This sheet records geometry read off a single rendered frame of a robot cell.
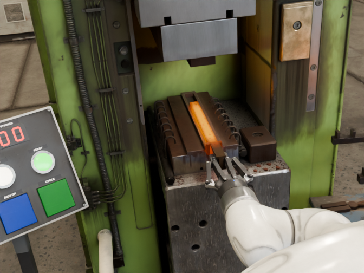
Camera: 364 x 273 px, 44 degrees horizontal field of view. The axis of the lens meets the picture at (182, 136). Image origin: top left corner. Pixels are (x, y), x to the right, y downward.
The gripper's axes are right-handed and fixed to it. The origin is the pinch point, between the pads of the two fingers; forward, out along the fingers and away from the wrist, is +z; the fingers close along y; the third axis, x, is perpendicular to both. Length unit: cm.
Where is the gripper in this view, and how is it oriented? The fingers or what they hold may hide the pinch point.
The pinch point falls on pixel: (217, 155)
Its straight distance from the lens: 128.8
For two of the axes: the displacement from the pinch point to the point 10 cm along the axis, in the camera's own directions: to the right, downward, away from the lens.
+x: -0.6, -8.6, -5.1
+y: 9.8, -1.4, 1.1
